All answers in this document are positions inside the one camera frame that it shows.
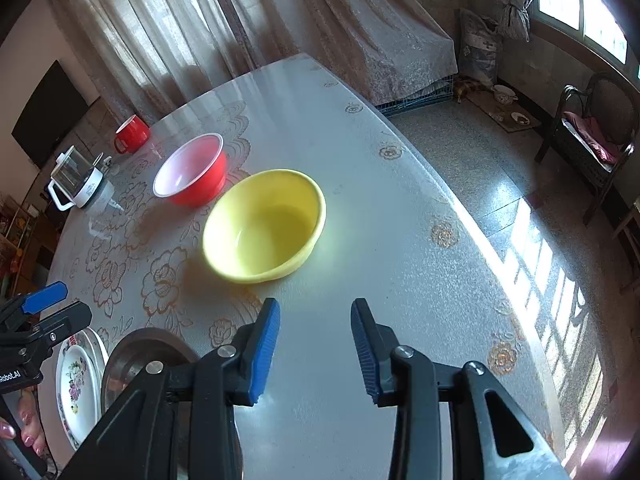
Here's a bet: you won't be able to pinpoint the small floral plate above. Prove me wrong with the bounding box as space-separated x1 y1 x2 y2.
55 327 108 451

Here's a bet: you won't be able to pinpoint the yellow plastic bowl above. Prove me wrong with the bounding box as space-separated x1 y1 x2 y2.
202 169 326 284

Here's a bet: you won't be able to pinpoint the red ceramic mug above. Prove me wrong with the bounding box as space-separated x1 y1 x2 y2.
114 115 151 154

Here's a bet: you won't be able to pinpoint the blue wire pet cage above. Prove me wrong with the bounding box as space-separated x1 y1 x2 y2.
376 76 454 117

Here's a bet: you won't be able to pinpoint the floor mat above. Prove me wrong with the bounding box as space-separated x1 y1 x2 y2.
466 90 541 133

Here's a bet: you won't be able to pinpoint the dark wooden armchair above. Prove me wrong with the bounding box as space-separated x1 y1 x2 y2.
535 73 639 224

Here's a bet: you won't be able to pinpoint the dark metal plate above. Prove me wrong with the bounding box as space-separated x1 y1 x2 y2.
101 327 198 416

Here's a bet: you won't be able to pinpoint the small pet dish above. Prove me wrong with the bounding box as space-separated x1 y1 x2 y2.
511 112 530 126

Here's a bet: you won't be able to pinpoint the white power plug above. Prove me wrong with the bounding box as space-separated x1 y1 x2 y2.
98 156 113 174

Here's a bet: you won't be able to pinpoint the beige lace curtain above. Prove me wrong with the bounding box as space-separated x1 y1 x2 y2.
48 0 458 124

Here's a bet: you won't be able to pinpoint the wooden shelf cabinet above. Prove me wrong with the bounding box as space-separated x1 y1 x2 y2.
1 193 58 302

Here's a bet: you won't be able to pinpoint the red plastic bowl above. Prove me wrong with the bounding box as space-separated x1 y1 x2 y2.
152 133 227 208

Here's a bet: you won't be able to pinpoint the lace floral tablecloth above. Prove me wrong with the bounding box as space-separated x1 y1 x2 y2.
49 54 562 479

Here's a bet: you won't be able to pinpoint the pink chair cushion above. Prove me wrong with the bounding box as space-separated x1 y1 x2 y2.
559 112 628 171

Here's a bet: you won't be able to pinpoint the black wall television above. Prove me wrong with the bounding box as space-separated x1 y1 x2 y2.
12 61 89 169

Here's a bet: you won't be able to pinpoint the glass electric kettle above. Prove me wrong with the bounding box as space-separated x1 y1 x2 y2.
47 145 104 211

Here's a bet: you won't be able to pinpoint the left hand painted nails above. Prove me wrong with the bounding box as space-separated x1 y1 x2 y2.
0 388 47 457

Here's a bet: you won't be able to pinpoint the printed sack bag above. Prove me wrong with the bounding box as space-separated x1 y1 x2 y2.
458 9 502 89

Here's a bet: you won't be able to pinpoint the pet food bowl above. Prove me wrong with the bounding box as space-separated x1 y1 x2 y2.
492 84 518 105

